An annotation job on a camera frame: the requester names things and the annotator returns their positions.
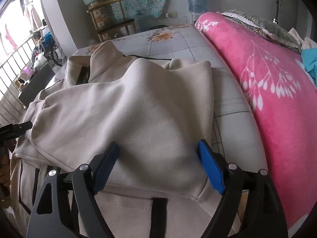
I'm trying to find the black box table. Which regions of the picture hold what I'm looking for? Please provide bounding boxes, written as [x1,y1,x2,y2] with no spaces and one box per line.
[18,67,55,106]

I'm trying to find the black wheel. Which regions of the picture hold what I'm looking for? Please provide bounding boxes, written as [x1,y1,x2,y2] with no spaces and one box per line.
[47,46,63,67]

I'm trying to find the wooden chair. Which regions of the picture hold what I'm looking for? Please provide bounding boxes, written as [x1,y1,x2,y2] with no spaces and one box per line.
[87,0,136,42]

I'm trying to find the beige patterned cloth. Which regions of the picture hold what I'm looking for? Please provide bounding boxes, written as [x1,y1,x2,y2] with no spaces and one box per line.
[288,28,313,50]

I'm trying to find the metal window railing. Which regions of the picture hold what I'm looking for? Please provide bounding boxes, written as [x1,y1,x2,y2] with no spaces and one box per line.
[0,33,37,119]

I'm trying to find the beige zip jacket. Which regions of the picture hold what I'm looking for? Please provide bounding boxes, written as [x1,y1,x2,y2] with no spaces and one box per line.
[10,40,242,238]

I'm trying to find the brown fluffy garment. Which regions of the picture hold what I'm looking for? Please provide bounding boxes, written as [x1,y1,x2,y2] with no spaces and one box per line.
[0,144,11,209]

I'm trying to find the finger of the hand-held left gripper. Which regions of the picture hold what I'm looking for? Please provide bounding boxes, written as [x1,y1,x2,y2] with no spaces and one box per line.
[0,121,33,139]

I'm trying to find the grey floral bed sheet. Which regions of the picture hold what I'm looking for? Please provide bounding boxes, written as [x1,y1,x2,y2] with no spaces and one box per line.
[72,23,270,231]

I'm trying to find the pile of clothes and bags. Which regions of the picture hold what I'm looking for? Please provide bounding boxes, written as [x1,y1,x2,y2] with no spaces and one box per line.
[31,26,58,67]

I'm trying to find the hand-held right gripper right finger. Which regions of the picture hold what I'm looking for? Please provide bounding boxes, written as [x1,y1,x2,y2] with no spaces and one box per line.
[196,139,289,238]

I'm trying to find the pink floral blanket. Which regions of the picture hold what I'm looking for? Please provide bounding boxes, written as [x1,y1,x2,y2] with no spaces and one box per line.
[194,12,317,231]

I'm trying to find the cyan printed cloth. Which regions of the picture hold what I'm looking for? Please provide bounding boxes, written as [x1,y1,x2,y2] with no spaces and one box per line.
[301,48,317,82]

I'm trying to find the white water dispenser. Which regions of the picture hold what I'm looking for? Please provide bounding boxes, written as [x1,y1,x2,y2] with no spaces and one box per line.
[186,11,207,25]

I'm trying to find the patterned wooden cabinet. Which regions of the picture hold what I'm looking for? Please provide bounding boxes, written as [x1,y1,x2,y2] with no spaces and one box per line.
[89,5,109,42]

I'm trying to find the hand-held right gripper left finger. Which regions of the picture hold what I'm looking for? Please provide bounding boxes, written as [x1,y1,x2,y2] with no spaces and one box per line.
[26,141,121,238]

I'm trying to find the beige hanging garment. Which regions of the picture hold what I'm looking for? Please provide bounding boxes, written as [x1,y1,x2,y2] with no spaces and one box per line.
[23,4,42,30]

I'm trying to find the grey patterned pillow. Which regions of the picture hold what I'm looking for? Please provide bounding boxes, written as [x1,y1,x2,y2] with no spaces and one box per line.
[217,9,304,54]

